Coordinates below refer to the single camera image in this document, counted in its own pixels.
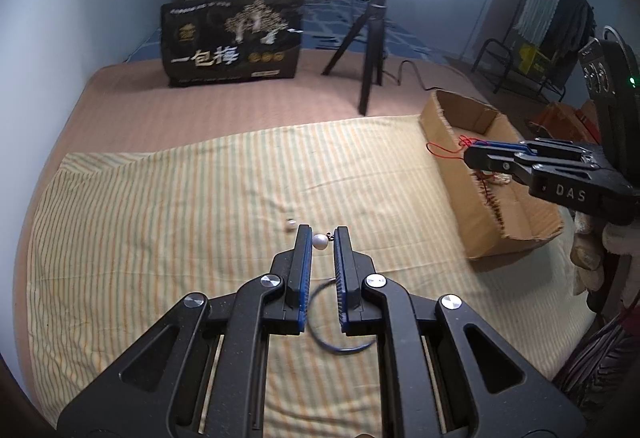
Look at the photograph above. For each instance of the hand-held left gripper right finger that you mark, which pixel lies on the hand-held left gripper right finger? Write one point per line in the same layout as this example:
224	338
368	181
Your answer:
342	278

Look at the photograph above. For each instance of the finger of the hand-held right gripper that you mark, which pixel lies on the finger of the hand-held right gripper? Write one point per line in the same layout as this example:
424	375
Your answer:
550	148
565	190

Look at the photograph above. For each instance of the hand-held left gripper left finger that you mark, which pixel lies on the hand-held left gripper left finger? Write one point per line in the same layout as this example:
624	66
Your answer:
301	268

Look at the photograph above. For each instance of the pearl earring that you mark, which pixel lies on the pearl earring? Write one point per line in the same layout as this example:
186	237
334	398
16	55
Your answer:
290	223
320	241

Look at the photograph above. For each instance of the cardboard box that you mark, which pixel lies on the cardboard box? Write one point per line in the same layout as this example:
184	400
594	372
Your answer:
470	218

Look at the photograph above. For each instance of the person's right hand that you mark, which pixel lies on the person's right hand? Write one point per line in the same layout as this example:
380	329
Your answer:
587	258

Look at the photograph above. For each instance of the orange brown carton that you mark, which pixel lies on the orange brown carton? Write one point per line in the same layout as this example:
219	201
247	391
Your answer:
560	118

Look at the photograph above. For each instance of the dark metal bangle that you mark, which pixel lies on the dark metal bangle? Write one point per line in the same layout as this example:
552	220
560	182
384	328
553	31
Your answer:
330	347

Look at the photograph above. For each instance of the yellow box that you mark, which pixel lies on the yellow box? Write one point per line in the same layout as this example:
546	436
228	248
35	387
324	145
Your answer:
532	59

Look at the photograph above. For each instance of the dark hanging garment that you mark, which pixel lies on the dark hanging garment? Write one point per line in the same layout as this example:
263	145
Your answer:
572	23

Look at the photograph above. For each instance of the white knitted garment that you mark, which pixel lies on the white knitted garment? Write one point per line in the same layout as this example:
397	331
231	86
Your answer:
540	3

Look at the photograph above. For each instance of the yellow striped cloth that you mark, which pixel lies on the yellow striped cloth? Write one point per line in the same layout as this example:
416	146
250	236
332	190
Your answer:
150	243

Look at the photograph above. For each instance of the dark striped garment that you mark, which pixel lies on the dark striped garment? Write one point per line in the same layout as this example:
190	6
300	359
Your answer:
605	363

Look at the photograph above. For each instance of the blue patterned bedsheet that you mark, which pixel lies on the blue patterned bedsheet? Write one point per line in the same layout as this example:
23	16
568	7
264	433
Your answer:
410	38

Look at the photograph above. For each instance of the black tripod stand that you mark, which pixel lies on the black tripod stand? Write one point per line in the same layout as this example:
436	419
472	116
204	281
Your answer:
370	43

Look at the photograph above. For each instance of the black snack bag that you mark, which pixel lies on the black snack bag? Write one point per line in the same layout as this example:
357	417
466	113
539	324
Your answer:
210	48

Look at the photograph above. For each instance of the black metal frame rack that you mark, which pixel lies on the black metal frame rack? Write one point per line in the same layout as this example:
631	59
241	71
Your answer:
492	46

